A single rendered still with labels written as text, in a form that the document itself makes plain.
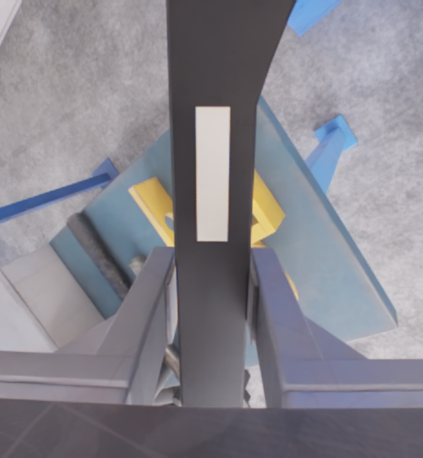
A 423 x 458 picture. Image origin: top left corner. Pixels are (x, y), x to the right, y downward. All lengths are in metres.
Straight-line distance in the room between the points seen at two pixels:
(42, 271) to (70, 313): 0.10
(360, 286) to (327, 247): 0.07
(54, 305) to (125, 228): 0.23
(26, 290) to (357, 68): 1.34
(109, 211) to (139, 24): 1.35
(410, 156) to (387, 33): 0.47
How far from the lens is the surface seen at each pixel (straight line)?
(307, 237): 0.45
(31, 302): 0.70
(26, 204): 1.66
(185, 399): 0.17
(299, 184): 0.43
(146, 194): 0.48
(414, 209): 1.57
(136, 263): 0.57
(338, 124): 1.47
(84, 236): 0.62
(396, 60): 1.48
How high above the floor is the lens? 1.47
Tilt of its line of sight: 57 degrees down
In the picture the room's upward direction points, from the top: 132 degrees counter-clockwise
